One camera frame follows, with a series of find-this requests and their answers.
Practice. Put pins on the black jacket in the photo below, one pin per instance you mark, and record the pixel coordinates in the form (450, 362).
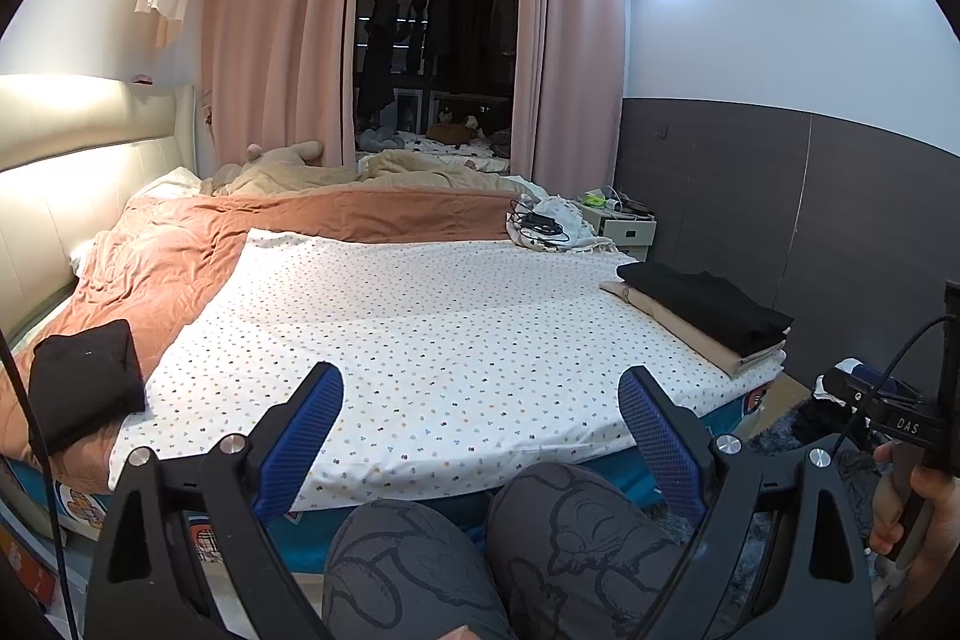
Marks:
(712, 302)

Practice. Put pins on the white pillow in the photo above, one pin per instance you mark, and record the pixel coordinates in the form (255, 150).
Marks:
(169, 183)

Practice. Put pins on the person's left leg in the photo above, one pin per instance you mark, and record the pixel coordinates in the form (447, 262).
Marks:
(412, 572)

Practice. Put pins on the person's right hand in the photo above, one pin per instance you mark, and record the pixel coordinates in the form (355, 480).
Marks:
(941, 505)

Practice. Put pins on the dark window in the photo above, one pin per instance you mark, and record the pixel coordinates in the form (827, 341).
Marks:
(431, 33)

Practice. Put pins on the black charger device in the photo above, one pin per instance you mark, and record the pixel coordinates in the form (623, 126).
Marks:
(540, 221)

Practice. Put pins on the beige folded cloth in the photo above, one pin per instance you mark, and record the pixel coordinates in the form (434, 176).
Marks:
(697, 340)

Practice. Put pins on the cream padded headboard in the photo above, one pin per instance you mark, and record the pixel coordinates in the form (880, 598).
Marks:
(75, 160)

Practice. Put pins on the beige plush toy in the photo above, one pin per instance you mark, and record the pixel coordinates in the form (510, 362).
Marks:
(289, 151)

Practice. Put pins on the dark hanging clothes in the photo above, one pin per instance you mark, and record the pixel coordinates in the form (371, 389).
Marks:
(465, 25)

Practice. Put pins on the white nightstand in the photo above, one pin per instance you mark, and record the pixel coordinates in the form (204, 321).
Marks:
(630, 235)

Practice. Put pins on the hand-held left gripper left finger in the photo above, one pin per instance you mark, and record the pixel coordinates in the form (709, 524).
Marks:
(296, 452)

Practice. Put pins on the person's leg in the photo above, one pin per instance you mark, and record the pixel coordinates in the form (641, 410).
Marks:
(412, 572)
(592, 550)

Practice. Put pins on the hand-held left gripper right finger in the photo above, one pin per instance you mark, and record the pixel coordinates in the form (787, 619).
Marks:
(664, 445)

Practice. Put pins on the white dotted blanket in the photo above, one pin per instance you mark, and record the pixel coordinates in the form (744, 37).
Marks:
(450, 325)

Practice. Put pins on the beige duvet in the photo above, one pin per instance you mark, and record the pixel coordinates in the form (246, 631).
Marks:
(420, 168)

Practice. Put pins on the person's right leg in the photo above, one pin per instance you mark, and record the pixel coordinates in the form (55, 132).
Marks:
(592, 550)

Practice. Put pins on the green yellow object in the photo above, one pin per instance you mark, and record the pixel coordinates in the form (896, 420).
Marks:
(595, 200)

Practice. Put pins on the black folded garment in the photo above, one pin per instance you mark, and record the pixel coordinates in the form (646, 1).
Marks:
(82, 385)

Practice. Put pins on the red box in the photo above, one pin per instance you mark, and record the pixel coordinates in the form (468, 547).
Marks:
(26, 572)

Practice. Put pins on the white cloth pile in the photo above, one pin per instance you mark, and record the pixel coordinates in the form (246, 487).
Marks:
(577, 220)

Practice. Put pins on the pink curtain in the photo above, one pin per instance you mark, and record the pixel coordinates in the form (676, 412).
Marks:
(277, 25)
(577, 48)

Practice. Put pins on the brown plush toy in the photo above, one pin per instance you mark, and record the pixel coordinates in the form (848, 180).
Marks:
(450, 130)

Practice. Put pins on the orange quilt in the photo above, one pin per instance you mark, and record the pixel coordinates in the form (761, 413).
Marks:
(187, 235)

